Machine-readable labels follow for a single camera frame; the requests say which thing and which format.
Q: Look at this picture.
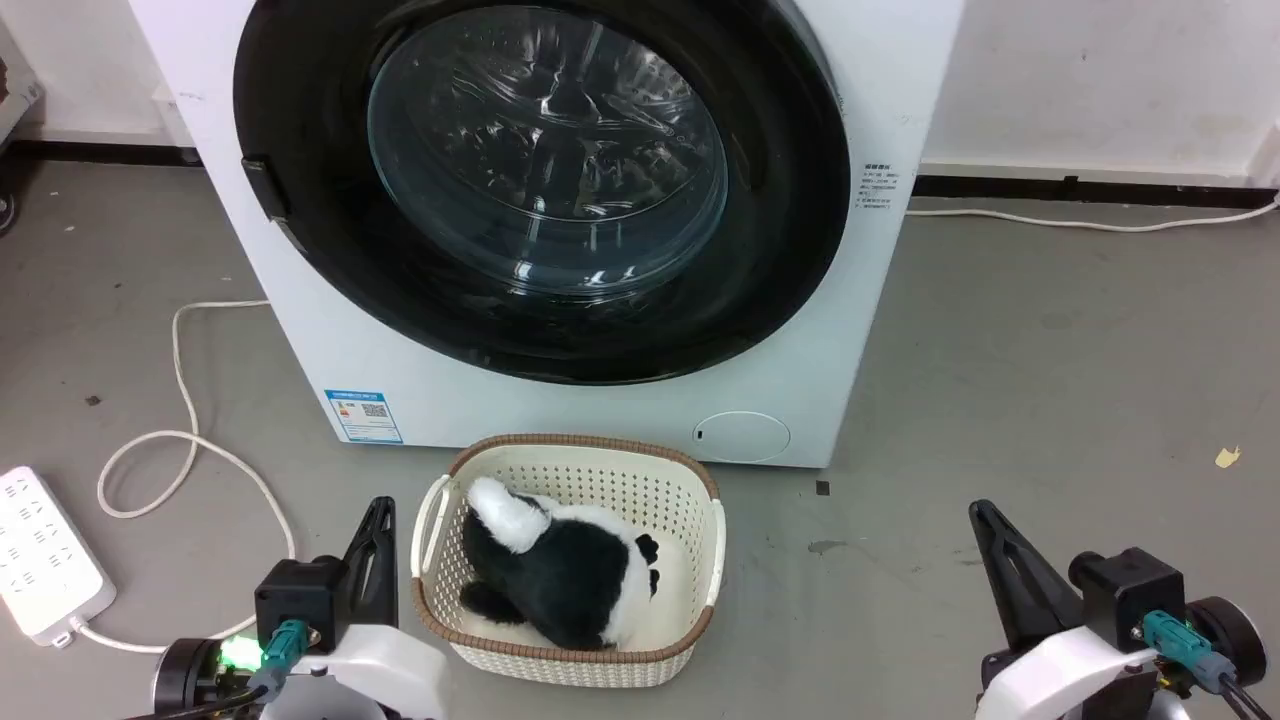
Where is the round white filter cover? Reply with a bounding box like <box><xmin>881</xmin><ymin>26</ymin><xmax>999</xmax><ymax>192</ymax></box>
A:
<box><xmin>692</xmin><ymin>411</ymin><xmax>792</xmax><ymax>465</ymax></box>

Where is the thin white cable along wall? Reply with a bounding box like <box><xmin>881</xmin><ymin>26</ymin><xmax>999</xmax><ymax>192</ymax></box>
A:
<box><xmin>905</xmin><ymin>194</ymin><xmax>1280</xmax><ymax>234</ymax></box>

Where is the black and white panda plush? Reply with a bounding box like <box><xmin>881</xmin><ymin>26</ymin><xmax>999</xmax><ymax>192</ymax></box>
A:
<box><xmin>460</xmin><ymin>476</ymin><xmax>662</xmax><ymax>652</ymax></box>

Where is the grey furniture edge with wheel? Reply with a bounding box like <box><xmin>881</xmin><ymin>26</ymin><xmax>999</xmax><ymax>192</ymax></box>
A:
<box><xmin>0</xmin><ymin>55</ymin><xmax>45</xmax><ymax>236</ymax></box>

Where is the white power strip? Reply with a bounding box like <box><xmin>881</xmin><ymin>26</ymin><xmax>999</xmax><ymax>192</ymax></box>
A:
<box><xmin>0</xmin><ymin>465</ymin><xmax>117</xmax><ymax>648</ymax></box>

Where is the blue energy label sticker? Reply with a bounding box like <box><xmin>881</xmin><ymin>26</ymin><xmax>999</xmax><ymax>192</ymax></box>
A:
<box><xmin>324</xmin><ymin>389</ymin><xmax>404</xmax><ymax>445</ymax></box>

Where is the white front-load washing machine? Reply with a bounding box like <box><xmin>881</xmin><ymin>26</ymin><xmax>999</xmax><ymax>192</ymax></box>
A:
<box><xmin>128</xmin><ymin>0</ymin><xmax>967</xmax><ymax>470</ymax></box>

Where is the teal right cable connector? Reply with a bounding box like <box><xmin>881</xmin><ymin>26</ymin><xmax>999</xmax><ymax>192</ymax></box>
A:
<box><xmin>1133</xmin><ymin>610</ymin><xmax>1238</xmax><ymax>693</ymax></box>

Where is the looped white power cable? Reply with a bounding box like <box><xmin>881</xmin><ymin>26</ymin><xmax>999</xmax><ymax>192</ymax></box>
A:
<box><xmin>72</xmin><ymin>299</ymin><xmax>298</xmax><ymax>655</ymax></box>

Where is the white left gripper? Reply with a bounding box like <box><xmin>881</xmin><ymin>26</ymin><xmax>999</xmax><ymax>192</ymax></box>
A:
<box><xmin>152</xmin><ymin>497</ymin><xmax>448</xmax><ymax>720</ymax></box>

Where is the cream perforated laundry basket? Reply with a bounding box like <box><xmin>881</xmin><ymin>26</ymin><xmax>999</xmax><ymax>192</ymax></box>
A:
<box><xmin>410</xmin><ymin>433</ymin><xmax>726</xmax><ymax>689</ymax></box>

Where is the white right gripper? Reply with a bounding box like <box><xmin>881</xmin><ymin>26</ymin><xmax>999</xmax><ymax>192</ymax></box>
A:
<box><xmin>967</xmin><ymin>499</ymin><xmax>1268</xmax><ymax>720</ymax></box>

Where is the black round washer door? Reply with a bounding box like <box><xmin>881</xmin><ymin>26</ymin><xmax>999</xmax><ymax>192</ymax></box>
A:
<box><xmin>233</xmin><ymin>0</ymin><xmax>852</xmax><ymax>386</ymax></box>

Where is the teal cable connector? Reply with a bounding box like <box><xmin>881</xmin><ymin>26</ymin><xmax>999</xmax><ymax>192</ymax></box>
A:
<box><xmin>247</xmin><ymin>619</ymin><xmax>310</xmax><ymax>702</ymax></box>
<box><xmin>1133</xmin><ymin>610</ymin><xmax>1238</xmax><ymax>693</ymax></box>

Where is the teal left cable connector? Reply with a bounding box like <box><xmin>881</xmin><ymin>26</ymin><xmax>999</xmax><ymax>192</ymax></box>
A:
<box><xmin>247</xmin><ymin>619</ymin><xmax>310</xmax><ymax>702</ymax></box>

